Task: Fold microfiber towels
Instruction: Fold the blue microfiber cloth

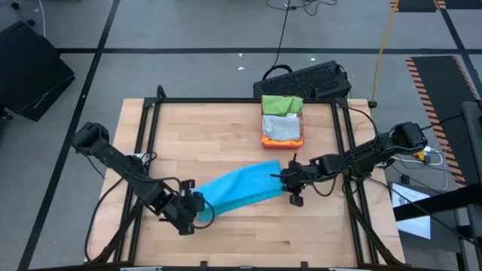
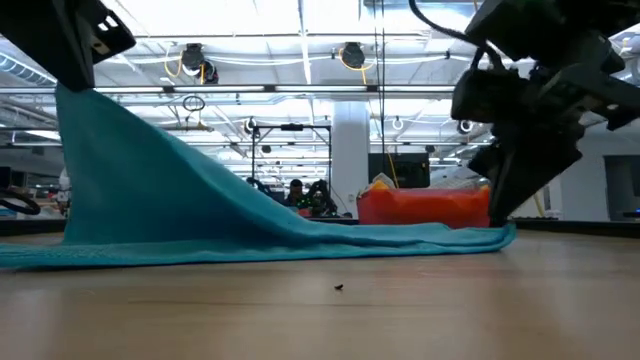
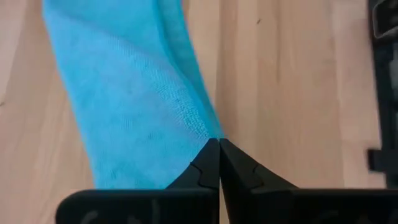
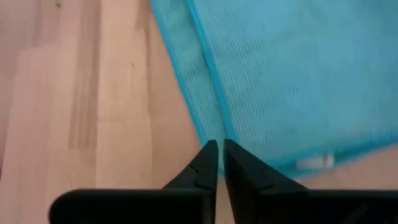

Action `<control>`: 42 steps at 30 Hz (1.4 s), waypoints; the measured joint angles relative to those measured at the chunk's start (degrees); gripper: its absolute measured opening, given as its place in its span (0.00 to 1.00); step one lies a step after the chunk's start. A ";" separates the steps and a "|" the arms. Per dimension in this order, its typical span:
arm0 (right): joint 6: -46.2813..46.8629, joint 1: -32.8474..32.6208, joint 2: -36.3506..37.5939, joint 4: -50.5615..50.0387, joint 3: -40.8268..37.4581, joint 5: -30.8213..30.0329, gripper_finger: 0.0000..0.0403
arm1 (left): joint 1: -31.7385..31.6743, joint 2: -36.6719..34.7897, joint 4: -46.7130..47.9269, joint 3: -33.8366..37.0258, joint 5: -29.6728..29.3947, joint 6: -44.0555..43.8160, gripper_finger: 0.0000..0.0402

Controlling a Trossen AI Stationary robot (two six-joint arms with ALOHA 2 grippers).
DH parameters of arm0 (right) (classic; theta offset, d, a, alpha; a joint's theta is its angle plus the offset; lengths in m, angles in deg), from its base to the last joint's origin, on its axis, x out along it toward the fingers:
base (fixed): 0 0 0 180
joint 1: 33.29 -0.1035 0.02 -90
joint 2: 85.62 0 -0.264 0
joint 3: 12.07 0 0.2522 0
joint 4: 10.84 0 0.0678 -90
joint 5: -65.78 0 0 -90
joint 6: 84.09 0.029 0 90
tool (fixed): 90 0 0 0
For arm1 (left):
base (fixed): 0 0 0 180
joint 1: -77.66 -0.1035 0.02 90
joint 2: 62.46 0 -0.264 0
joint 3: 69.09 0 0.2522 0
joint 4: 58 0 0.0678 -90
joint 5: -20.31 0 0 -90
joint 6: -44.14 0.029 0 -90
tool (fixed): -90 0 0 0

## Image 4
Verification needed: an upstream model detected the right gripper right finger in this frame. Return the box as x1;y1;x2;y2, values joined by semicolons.
223;139;310;224

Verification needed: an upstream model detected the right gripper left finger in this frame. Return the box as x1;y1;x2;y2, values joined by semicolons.
162;139;219;191

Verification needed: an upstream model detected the blue microfiber towel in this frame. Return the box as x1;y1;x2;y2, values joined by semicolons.
149;0;398;180

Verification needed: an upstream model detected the white sewn towel label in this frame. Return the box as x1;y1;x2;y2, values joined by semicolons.
295;154;336;170

